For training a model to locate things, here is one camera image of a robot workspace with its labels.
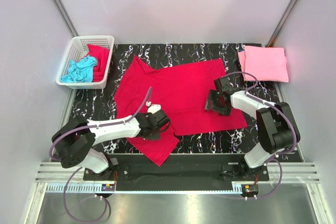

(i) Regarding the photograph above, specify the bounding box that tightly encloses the red t shirt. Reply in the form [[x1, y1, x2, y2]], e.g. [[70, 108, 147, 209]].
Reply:
[[87, 44, 110, 82], [114, 56, 247, 166]]

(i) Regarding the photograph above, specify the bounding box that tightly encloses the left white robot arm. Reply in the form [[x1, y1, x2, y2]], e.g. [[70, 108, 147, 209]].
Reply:
[[51, 105, 170, 180]]

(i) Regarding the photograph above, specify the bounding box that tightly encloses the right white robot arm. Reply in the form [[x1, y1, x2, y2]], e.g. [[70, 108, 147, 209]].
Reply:
[[205, 77, 300, 180]]

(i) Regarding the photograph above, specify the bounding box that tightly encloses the folded pink t shirt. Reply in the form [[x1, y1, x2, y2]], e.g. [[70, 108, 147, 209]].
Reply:
[[238, 46, 289, 83]]

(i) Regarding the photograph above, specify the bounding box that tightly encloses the red t shirt in basket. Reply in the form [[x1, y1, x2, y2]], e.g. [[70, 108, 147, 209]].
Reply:
[[87, 44, 110, 82]]

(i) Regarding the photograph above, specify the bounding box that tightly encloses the cyan t shirt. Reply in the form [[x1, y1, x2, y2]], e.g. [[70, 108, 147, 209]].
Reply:
[[60, 56, 98, 83]]

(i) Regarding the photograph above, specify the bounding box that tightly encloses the white plastic basket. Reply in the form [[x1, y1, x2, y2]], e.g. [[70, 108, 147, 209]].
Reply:
[[56, 35, 114, 90]]

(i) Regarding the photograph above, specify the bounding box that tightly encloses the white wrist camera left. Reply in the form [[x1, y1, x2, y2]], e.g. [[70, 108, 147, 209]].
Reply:
[[145, 101, 161, 114]]

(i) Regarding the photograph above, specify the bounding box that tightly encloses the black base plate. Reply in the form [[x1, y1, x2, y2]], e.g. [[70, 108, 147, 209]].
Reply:
[[83, 153, 269, 192]]

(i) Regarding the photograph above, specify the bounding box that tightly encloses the aluminium rail frame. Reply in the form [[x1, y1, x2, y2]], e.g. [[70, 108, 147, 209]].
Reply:
[[25, 140, 335, 224]]

